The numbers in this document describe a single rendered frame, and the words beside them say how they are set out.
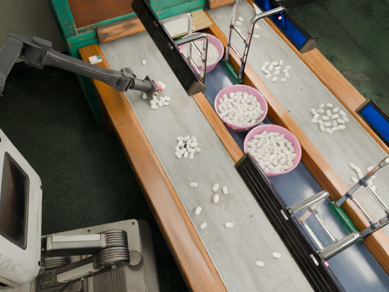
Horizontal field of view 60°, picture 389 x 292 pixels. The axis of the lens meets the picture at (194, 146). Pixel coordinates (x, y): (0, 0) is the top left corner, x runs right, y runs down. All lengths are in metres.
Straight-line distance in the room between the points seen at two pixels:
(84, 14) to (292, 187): 1.36
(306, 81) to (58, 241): 1.43
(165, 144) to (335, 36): 2.34
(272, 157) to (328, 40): 2.04
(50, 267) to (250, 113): 1.13
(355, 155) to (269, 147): 0.41
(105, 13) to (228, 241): 1.32
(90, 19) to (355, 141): 1.48
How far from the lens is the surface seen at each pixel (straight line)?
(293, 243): 1.10
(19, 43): 1.44
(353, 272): 1.60
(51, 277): 1.55
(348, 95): 1.93
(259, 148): 1.63
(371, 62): 3.43
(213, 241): 1.41
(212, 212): 1.44
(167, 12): 2.11
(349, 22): 3.75
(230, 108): 1.72
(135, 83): 1.62
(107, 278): 1.67
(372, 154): 1.80
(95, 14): 1.96
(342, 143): 1.77
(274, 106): 1.75
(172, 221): 1.40
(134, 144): 1.57
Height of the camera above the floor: 2.09
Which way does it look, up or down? 59 degrees down
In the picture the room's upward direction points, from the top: 4 degrees clockwise
